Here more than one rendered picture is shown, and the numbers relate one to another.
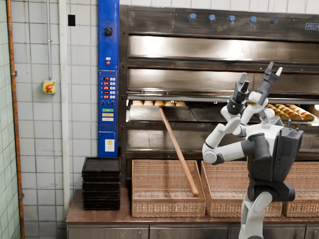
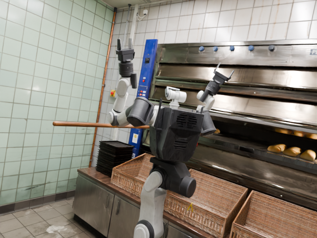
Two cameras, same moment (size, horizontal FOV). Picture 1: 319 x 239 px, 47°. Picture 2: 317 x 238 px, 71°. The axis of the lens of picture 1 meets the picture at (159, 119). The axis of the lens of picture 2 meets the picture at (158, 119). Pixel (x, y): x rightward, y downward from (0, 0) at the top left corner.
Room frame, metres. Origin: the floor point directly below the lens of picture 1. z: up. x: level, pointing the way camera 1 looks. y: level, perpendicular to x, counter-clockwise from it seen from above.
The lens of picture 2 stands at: (1.08, -1.52, 1.39)
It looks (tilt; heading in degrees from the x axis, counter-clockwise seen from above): 3 degrees down; 42
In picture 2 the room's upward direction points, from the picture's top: 10 degrees clockwise
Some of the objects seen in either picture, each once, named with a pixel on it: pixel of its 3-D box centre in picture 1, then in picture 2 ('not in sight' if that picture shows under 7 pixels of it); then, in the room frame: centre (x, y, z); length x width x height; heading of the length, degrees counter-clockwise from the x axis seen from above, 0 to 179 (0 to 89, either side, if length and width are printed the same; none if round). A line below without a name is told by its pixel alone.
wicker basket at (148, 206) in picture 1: (166, 186); (149, 174); (2.71, -0.08, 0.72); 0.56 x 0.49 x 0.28; 95
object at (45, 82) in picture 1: (50, 86); (114, 93); (2.84, 0.87, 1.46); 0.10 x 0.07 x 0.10; 95
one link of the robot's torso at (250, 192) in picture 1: (271, 188); (172, 175); (2.17, -0.74, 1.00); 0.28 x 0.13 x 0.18; 96
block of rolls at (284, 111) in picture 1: (278, 109); (301, 152); (3.52, -1.16, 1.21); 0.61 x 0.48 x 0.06; 5
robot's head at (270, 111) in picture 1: (267, 116); (176, 97); (2.18, -0.65, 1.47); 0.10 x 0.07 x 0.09; 151
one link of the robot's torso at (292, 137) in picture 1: (272, 150); (173, 131); (2.15, -0.70, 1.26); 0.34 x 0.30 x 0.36; 151
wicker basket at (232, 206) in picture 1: (238, 187); (203, 197); (2.76, -0.67, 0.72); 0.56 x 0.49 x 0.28; 95
